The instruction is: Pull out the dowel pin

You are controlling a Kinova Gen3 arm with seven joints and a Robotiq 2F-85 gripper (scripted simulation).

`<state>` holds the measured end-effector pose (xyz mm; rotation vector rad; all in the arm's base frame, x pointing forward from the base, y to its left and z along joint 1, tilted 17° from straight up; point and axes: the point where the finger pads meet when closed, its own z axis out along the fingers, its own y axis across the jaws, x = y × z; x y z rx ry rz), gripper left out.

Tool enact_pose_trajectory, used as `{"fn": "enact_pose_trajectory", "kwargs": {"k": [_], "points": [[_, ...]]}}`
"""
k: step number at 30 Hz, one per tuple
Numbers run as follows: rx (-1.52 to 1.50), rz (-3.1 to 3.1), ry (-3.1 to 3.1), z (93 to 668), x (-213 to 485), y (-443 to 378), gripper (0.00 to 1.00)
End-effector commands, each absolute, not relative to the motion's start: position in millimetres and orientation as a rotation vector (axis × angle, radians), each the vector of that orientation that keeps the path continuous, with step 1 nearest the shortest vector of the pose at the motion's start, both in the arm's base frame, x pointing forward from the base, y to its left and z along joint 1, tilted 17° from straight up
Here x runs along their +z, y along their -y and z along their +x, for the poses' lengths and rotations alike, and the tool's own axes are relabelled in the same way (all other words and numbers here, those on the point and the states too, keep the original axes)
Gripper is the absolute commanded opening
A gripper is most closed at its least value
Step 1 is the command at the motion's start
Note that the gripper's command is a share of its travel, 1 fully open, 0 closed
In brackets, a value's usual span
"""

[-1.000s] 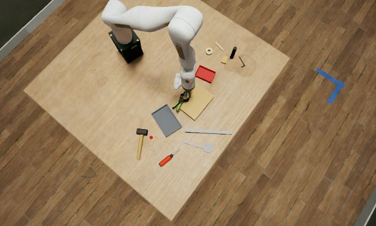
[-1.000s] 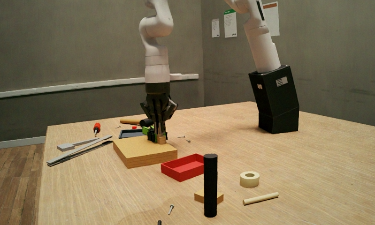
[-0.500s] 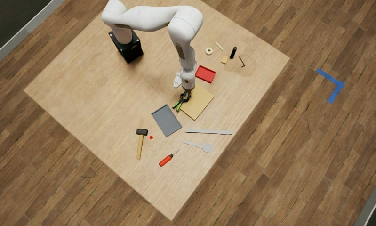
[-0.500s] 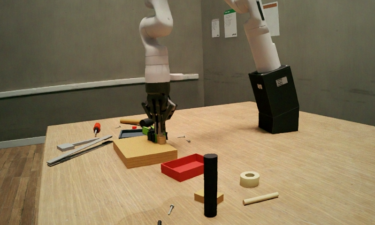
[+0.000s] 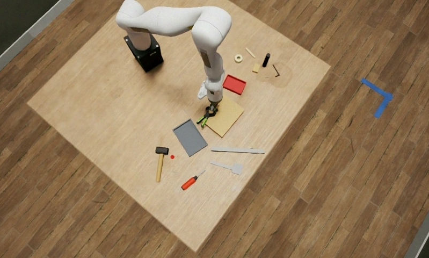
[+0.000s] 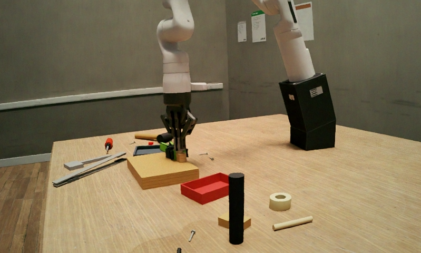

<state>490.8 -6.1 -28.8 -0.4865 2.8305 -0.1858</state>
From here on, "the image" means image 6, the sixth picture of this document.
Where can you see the red-handled screwdriver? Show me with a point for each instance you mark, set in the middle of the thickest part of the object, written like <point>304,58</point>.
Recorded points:
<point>108,143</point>

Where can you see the black cylinder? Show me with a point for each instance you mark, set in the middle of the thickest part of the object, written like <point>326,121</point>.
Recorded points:
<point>236,208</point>

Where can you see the beige ring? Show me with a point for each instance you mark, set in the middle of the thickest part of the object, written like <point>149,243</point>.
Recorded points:
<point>280,201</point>

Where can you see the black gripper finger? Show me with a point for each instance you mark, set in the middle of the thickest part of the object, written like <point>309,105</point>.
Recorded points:
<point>168,123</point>
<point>187,128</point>

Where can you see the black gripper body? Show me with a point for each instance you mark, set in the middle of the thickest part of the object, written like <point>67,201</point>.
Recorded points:
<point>178,102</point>

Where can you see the mallet with black head and wooden handle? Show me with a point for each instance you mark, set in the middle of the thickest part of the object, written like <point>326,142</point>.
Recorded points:
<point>165,137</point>

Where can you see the black spring clamp with green handles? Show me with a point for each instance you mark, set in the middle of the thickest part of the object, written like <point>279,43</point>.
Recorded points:
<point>169,150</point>

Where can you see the red shallow tray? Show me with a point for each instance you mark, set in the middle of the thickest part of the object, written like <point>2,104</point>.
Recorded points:
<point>206,189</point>

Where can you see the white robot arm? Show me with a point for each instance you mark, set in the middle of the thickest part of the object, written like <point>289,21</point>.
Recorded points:
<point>180,27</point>

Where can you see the beige wooden dowel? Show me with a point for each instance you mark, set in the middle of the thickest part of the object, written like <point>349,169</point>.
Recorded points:
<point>292,223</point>

